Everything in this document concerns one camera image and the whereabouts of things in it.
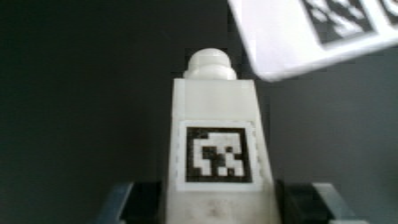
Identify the white tag sheet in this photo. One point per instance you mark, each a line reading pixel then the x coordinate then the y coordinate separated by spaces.
pixel 303 34

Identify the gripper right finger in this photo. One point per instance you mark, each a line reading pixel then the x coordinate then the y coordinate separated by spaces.
pixel 344 215

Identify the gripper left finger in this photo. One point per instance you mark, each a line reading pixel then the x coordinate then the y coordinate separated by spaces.
pixel 111 212

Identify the white table leg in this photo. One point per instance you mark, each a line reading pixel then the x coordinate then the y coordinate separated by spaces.
pixel 221 191

